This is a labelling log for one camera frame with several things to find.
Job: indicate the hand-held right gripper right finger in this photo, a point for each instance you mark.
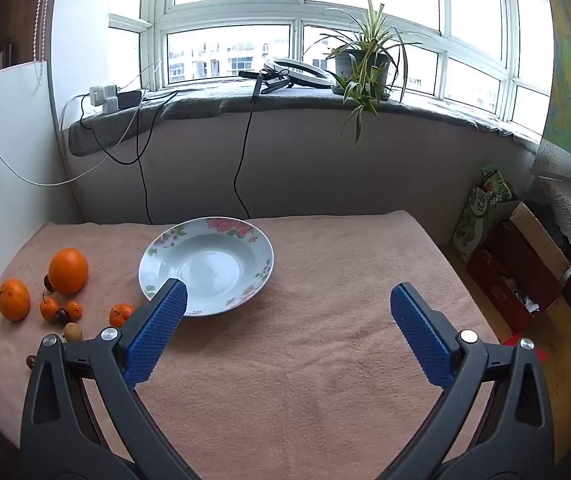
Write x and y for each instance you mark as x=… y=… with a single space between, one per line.
x=423 y=337

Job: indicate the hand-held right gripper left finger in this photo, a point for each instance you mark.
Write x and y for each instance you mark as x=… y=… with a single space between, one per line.
x=158 y=332

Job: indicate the small stemless tangerine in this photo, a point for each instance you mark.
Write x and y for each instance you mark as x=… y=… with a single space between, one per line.
x=119 y=316

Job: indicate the medium rough orange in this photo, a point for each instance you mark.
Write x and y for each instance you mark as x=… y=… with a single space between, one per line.
x=14 y=300

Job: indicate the tangerine with long stem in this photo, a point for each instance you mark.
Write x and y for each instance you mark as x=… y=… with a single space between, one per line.
x=49 y=309

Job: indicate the kiwi fruit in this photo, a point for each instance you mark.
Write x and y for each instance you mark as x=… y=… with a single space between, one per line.
x=72 y=332

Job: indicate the floral porcelain plate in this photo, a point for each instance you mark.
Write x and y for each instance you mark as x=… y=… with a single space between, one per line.
x=205 y=260

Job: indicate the large smooth orange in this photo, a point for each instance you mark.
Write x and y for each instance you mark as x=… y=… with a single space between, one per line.
x=68 y=270

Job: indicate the dark purple plum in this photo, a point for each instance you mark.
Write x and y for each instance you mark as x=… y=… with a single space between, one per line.
x=47 y=284

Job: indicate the tiny orange kumquat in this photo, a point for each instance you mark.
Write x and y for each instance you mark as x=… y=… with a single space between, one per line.
x=74 y=309

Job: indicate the white board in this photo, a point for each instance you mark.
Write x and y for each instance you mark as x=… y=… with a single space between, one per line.
x=5 y=210

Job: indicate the small reddish brown nut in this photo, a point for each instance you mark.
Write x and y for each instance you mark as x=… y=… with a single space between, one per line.
x=29 y=360

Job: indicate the red cardboard box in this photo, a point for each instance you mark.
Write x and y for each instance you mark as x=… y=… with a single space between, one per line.
x=510 y=270

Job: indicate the green printed bag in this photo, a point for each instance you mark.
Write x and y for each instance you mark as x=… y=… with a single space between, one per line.
x=475 y=210

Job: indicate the black power adapter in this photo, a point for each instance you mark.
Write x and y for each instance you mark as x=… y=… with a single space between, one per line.
x=129 y=98

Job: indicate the grey windowsill mat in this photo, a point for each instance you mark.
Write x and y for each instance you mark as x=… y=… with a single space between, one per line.
x=290 y=100

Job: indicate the potted spider plant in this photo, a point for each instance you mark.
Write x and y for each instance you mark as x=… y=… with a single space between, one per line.
x=360 y=60

